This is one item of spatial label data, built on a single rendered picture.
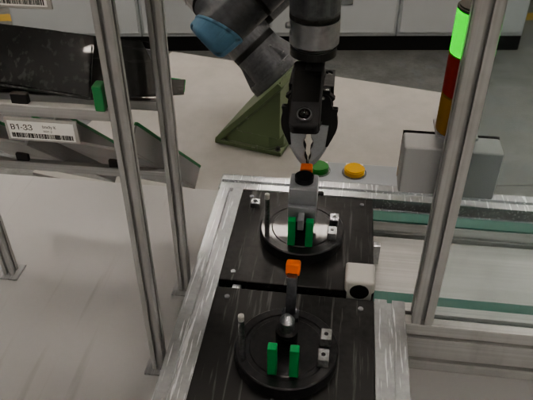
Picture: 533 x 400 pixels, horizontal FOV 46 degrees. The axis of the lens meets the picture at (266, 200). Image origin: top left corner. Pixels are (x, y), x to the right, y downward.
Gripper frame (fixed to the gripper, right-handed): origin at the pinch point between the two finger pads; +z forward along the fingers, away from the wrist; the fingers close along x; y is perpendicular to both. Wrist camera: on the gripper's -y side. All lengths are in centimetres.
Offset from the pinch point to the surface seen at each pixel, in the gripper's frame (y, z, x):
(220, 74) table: 75, 21, 30
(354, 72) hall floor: 264, 107, -13
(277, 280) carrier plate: -18.0, 10.2, 2.9
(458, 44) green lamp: -20.1, -30.4, -17.0
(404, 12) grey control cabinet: 297, 82, -40
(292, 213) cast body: -10.1, 2.9, 1.5
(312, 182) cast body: -7.4, -1.5, -1.4
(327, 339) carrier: -31.7, 6.7, -5.4
